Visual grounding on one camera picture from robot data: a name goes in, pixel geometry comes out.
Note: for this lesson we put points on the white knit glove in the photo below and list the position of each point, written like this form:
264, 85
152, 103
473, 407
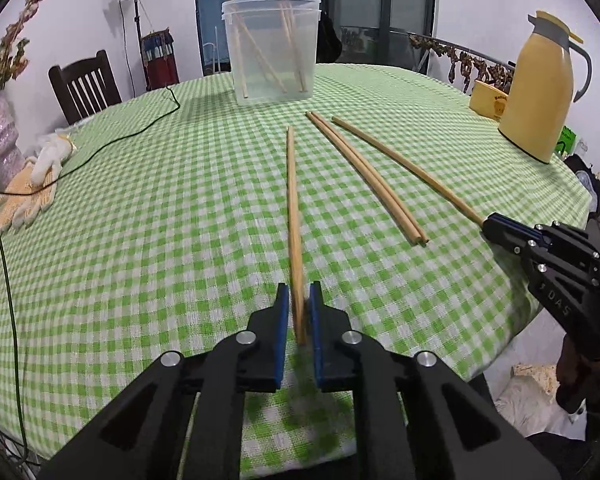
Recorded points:
52, 155

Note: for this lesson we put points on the beige knit glove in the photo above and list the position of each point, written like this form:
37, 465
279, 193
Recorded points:
22, 197

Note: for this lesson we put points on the tall dried flower bunch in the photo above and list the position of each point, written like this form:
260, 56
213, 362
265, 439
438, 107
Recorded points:
15, 45

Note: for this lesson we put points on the black jacket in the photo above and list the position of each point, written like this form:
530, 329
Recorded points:
330, 40

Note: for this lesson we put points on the yellow cup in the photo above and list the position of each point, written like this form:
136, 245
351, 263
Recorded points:
487, 102

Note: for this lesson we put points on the green checked tablecloth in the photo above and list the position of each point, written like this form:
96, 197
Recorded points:
170, 220

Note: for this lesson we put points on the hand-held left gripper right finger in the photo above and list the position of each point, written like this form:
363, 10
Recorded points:
316, 340

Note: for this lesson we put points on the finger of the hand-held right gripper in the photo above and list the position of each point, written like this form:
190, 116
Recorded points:
505, 238
515, 224

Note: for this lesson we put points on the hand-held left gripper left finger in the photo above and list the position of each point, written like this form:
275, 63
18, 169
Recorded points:
281, 335

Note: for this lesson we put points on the small red blue rack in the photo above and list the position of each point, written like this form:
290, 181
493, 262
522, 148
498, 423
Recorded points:
159, 57

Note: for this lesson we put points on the green packet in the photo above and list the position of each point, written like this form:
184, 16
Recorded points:
566, 141

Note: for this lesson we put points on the white plastic bag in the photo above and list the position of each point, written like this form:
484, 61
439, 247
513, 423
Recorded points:
530, 400

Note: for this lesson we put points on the person's right hand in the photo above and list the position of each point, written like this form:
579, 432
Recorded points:
575, 375

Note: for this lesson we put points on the bamboo chopstick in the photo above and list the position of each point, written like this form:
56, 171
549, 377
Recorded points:
294, 220
296, 40
260, 52
286, 35
375, 180
236, 35
410, 165
362, 180

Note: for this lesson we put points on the yellow thermos jug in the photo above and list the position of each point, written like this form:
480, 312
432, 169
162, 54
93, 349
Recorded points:
535, 85

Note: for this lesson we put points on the clear plastic container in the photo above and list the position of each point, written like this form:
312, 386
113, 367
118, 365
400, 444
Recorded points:
272, 55

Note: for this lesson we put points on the dark wooden chair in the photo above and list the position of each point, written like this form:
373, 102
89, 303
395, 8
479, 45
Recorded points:
85, 85

